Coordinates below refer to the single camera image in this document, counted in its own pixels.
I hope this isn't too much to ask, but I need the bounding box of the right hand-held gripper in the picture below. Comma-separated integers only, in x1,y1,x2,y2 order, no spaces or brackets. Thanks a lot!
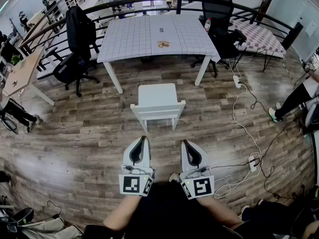
178,139,215,200

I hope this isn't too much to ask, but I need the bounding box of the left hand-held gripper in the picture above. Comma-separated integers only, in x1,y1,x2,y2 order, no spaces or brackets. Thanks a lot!
119,135,156,197

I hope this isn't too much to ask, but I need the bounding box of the white chair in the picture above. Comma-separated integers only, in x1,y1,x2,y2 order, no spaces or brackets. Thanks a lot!
130,83,186,133

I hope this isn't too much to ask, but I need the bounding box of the person's right forearm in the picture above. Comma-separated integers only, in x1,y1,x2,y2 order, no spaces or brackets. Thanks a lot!
196,195,244,230

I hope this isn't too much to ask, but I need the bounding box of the person's left forearm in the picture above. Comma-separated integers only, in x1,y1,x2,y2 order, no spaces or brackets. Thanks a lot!
103,194,144,232

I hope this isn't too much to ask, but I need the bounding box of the white grid-pattern table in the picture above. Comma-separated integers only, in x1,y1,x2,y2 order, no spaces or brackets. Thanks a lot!
96,13,221,95

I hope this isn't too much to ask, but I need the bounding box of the black mesh office chair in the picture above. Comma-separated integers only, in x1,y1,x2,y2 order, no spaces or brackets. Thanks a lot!
190,0,247,79

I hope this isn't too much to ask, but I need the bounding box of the person's black clothing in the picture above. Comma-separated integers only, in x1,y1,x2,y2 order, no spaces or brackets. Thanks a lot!
83,180,250,239

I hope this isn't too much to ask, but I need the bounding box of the white grid tablecloth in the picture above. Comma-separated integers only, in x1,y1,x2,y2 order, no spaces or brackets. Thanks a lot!
96,13,221,64

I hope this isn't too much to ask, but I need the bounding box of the black jacket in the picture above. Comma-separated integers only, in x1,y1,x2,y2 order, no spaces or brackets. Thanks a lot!
65,5,97,61

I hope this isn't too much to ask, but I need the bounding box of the checkered folding table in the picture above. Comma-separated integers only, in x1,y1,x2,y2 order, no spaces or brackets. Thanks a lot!
230,20,287,72

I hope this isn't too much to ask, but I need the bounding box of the light wooden desk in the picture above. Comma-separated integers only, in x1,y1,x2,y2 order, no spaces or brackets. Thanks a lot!
2,46,55,107

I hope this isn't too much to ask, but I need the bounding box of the white cable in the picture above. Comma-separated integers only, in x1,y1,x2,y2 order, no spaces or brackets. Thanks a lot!
214,55,264,199

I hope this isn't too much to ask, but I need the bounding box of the black cable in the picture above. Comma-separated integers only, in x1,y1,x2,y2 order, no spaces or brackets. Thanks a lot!
238,82,304,200

